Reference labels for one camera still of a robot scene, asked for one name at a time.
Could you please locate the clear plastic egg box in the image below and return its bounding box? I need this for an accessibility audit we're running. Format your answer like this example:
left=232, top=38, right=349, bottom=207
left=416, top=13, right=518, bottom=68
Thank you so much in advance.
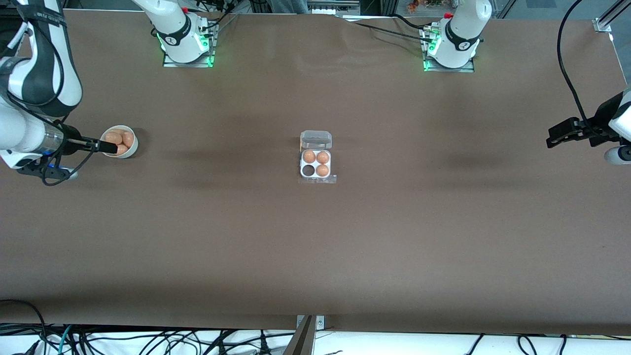
left=299, top=130, right=334, bottom=180

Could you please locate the white round bowl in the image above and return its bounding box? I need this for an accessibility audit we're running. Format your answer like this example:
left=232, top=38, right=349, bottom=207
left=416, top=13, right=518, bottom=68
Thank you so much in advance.
left=100, top=125, right=139, bottom=159

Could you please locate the aluminium profile bar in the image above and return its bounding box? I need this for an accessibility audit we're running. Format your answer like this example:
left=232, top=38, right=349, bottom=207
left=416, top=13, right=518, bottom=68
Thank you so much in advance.
left=593, top=0, right=631, bottom=33

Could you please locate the grey fabric object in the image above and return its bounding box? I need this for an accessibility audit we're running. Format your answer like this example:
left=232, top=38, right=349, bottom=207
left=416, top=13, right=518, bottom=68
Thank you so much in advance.
left=266, top=0, right=310, bottom=14

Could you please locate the brown table cover sheet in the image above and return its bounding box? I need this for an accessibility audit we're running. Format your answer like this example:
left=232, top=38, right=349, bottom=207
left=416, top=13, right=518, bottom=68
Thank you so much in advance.
left=0, top=9, right=631, bottom=336

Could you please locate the white grey device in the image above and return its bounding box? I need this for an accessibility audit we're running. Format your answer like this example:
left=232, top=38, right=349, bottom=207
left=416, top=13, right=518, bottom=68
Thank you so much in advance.
left=307, top=0, right=361, bottom=15

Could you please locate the dark grey slanted bar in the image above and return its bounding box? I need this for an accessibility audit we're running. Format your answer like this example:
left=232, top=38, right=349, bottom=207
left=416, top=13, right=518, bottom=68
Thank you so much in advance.
left=282, top=316, right=317, bottom=355

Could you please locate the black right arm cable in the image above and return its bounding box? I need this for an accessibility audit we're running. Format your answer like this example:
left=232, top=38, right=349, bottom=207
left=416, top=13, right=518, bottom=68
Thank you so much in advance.
left=0, top=15, right=95, bottom=187

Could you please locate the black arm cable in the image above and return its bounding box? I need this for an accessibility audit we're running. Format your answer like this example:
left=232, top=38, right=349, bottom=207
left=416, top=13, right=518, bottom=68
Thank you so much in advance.
left=0, top=15, right=95, bottom=187
left=557, top=0, right=599, bottom=136

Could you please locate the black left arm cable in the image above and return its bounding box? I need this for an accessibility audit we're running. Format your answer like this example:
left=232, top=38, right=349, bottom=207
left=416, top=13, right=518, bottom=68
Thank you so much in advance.
left=557, top=0, right=599, bottom=136

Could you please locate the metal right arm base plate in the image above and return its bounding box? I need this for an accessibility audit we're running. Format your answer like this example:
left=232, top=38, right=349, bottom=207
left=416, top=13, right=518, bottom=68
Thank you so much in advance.
left=163, top=14, right=218, bottom=68

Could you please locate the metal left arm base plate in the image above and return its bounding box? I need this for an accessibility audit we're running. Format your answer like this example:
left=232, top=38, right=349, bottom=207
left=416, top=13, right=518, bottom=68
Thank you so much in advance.
left=421, top=25, right=476, bottom=73

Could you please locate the black base cable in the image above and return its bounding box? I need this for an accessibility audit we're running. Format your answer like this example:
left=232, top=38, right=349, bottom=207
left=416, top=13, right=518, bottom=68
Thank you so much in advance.
left=392, top=13, right=435, bottom=31
left=197, top=0, right=240, bottom=30
left=352, top=22, right=435, bottom=41

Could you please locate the black looped cable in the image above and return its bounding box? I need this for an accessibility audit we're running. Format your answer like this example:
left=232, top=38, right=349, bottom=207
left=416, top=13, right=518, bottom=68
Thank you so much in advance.
left=0, top=298, right=48, bottom=355

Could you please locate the teal cable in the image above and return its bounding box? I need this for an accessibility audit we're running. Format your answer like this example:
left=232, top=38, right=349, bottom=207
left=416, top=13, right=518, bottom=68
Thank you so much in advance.
left=57, top=324, right=75, bottom=355

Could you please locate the small metal bracket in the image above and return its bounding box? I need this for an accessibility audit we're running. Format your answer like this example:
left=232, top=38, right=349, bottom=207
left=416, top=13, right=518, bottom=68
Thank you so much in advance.
left=296, top=315, right=326, bottom=331

